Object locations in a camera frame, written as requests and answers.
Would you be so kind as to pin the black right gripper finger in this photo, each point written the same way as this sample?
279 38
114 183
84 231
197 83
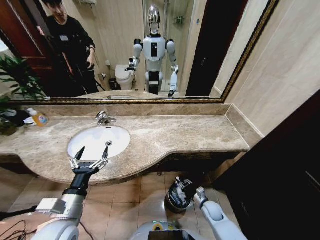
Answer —
182 182

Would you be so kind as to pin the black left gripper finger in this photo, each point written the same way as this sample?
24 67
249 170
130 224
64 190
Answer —
76 162
103 161

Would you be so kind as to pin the round dark metal trash bin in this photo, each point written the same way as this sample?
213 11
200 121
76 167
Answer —
172 200

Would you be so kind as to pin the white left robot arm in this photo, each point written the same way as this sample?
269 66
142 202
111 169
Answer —
63 225

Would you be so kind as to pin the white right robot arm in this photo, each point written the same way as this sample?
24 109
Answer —
215 212

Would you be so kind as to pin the chrome sink drain stopper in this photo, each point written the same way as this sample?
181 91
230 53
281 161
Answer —
109 143

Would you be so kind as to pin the white oval sink basin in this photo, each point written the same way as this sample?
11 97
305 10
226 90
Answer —
95 140

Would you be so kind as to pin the chrome sink faucet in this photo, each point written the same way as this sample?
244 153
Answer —
103 117

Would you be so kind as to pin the white robot front shell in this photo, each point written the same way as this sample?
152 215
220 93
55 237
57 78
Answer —
162 231

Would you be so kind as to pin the orange liquid soap bottle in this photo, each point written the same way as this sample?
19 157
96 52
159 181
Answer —
40 118

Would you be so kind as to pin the black pouch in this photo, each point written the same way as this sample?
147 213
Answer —
18 117

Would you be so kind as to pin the dark wooden cabinet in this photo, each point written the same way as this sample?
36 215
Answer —
280 175

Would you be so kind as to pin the green leafy plant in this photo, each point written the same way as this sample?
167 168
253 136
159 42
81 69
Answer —
17 75

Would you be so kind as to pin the gold framed wall mirror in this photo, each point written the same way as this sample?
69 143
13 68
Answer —
200 50

